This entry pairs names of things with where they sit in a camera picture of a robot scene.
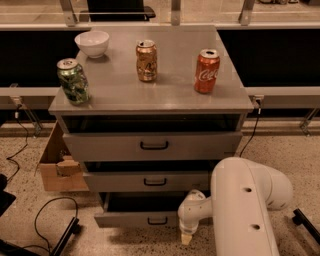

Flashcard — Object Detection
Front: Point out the grey top drawer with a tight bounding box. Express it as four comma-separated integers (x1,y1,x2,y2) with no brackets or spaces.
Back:
63,132,242,162

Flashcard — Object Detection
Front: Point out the black right stand leg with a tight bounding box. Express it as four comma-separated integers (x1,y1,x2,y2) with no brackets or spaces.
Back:
292,208,320,245

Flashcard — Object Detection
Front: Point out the grey bottom drawer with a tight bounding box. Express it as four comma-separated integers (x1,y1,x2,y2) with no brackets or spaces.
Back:
93,191,214,229

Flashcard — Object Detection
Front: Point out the grey middle drawer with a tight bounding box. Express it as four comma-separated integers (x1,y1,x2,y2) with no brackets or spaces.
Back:
83,171,212,192

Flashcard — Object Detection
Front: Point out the black object at left edge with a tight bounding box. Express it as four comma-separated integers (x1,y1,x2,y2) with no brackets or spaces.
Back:
0,174,16,217

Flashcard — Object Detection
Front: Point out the red coca-cola can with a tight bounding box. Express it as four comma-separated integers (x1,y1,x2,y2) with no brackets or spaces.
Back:
194,49,220,94

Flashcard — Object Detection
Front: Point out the black left floor cable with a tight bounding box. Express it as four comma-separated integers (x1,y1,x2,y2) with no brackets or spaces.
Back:
19,196,80,254

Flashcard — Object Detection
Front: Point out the gold soda can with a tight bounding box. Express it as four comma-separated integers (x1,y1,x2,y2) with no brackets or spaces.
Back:
136,39,157,82

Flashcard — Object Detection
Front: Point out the grey drawer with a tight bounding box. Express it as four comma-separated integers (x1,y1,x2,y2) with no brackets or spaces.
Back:
63,132,242,162
83,171,212,192
93,191,214,229

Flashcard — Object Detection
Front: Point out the cardboard box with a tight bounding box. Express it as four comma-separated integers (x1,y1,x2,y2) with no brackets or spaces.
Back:
38,122,88,192

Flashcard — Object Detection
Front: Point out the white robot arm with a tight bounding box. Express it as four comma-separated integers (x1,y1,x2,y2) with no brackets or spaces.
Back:
178,157,293,256

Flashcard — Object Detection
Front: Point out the black left wall cable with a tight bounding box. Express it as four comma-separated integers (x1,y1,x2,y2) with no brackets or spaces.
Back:
5,103,30,183

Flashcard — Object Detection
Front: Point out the black right power cable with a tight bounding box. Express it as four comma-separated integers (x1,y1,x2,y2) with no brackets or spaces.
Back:
238,99,262,158

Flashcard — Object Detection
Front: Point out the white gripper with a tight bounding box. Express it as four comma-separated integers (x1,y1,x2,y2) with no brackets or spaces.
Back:
178,189,206,245

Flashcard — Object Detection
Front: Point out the grey drawer cabinet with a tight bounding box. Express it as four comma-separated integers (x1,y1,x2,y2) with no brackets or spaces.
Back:
48,25,255,201

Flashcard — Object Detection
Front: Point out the black stand leg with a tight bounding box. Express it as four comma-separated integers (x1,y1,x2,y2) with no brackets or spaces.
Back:
50,217,81,256
292,208,320,245

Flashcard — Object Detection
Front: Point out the black left stand leg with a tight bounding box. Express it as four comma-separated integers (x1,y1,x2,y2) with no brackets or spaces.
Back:
50,217,81,256

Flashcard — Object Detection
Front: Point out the white bowl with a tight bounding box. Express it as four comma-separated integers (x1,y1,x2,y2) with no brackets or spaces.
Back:
74,30,110,58

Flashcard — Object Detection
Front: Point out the black chair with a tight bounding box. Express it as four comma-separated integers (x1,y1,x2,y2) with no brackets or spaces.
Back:
79,0,156,22

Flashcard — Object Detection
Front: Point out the green soda can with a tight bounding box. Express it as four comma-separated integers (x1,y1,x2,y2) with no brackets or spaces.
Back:
57,58,90,105

